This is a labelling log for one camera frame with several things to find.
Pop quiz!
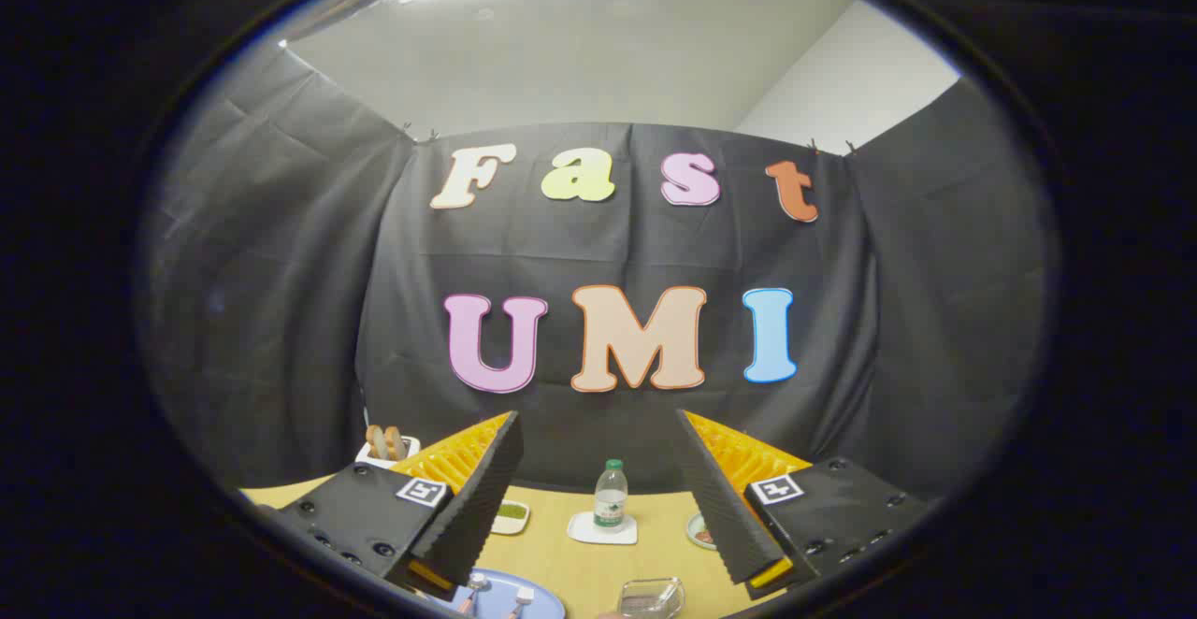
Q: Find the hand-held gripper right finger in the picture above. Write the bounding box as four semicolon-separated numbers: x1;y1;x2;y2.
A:
674;409;937;602

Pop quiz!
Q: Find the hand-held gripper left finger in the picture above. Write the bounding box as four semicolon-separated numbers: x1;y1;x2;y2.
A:
254;410;526;602

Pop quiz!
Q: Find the spoon with red checkered handle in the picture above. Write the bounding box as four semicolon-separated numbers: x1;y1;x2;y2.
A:
456;573;493;616

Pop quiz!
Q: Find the white divided bean dish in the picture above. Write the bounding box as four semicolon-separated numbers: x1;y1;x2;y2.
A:
492;499;532;537

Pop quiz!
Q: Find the cream white toaster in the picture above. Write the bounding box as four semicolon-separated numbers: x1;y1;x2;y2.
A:
355;436;422;468

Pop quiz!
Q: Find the white square coaster tray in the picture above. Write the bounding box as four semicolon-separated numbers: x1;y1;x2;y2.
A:
567;511;639;546

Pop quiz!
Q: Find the clear green-capped water bottle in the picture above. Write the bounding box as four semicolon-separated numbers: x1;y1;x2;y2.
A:
594;459;629;533

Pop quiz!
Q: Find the blue round plate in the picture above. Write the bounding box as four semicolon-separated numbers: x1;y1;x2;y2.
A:
438;568;567;619

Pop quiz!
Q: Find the metal wire basket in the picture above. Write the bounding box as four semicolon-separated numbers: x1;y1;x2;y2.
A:
617;578;685;619

